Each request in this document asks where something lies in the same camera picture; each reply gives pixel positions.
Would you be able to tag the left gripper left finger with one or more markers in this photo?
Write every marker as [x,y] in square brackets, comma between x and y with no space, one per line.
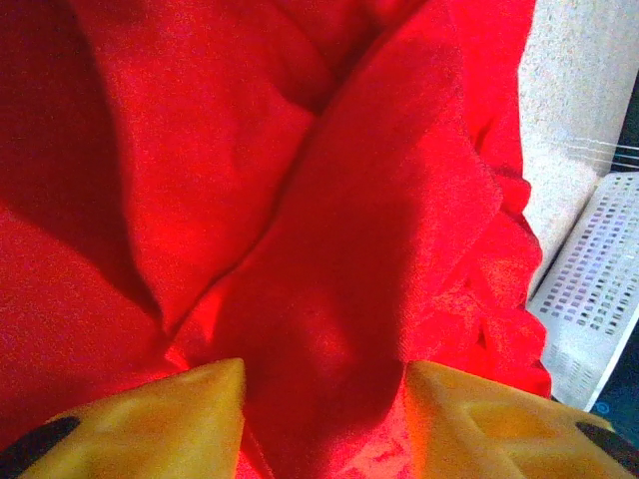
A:
[140,429]

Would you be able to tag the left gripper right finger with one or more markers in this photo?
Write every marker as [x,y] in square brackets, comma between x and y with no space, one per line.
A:
[499,439]

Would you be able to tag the white plastic basket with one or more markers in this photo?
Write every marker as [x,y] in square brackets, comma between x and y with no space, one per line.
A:
[589,279]

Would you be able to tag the red t-shirt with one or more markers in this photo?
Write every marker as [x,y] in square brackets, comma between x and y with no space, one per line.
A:
[249,199]

